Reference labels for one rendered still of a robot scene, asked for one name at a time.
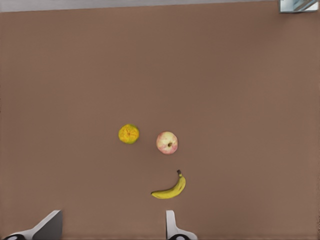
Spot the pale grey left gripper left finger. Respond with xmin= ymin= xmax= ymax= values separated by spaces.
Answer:
xmin=1 ymin=209 xmax=64 ymax=240

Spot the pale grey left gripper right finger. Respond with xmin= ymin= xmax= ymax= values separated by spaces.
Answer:
xmin=165 ymin=209 xmax=198 ymax=240

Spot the pink-white apple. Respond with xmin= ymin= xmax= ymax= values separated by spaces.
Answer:
xmin=156 ymin=130 xmax=179 ymax=155

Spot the yellow banana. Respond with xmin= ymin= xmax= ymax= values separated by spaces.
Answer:
xmin=150 ymin=169 xmax=187 ymax=200

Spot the yellow-green orange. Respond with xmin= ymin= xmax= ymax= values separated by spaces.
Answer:
xmin=118 ymin=123 xmax=140 ymax=145

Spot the silver frame post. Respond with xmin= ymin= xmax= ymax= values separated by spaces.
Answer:
xmin=278 ymin=0 xmax=320 ymax=14

